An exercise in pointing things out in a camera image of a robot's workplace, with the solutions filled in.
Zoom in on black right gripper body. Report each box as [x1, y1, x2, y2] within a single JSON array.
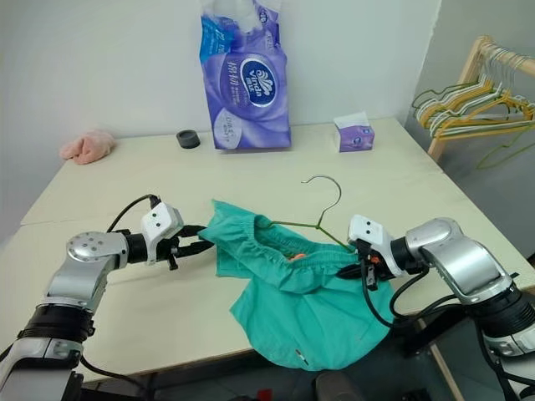
[[354, 244, 399, 292]]

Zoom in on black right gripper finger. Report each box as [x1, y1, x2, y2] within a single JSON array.
[[335, 264, 362, 281]]

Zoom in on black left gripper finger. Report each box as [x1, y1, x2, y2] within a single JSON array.
[[183, 238, 217, 257], [178, 224, 209, 238]]

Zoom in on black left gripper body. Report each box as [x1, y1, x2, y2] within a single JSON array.
[[157, 233, 198, 272]]

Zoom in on green shorts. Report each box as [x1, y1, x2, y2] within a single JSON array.
[[208, 199, 396, 373]]

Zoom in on thin green wire hanger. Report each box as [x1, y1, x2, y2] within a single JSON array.
[[266, 174, 357, 253]]

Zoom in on green coated hanger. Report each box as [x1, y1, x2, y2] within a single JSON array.
[[410, 79, 486, 110]]

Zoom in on black round container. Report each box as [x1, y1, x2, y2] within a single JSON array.
[[175, 129, 201, 150]]

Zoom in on dark rounded shape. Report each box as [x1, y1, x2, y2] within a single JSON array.
[[314, 370, 364, 401]]

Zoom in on small purple tissue pack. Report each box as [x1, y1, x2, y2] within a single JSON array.
[[333, 111, 375, 153]]

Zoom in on pink cloth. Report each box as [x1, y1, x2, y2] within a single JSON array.
[[59, 129, 118, 165]]

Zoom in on large purple tissue pack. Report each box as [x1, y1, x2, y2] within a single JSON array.
[[196, 0, 293, 152]]

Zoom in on wooden clothes rack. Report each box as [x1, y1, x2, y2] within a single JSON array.
[[426, 35, 535, 163]]

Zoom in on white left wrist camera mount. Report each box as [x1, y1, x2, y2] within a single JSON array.
[[139, 201, 186, 263]]

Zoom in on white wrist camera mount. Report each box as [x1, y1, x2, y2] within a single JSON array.
[[346, 214, 396, 256], [139, 201, 186, 263]]

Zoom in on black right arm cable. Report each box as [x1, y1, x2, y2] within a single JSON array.
[[359, 261, 520, 335]]

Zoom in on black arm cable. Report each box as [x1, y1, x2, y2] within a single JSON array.
[[359, 261, 520, 335], [78, 193, 163, 393]]

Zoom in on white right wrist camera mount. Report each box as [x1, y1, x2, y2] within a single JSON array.
[[346, 214, 396, 256]]

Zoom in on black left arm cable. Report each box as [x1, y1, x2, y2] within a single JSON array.
[[78, 193, 163, 393]]

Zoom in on black table frame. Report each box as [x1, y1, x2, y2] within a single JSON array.
[[391, 313, 441, 359]]

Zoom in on light green wire hanger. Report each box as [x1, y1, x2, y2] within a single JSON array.
[[477, 132, 535, 170]]

